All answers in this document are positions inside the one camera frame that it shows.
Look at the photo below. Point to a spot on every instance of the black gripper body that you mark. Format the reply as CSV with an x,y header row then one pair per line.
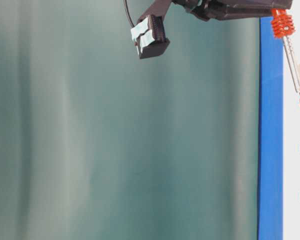
x,y
193,5

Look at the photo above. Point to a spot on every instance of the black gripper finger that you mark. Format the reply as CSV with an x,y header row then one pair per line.
x,y
223,12
259,4

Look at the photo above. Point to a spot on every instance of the black wrist camera on stalk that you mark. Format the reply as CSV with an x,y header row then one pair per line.
x,y
148,35

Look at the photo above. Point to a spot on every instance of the blue tape strip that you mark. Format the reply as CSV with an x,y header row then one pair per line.
x,y
270,134

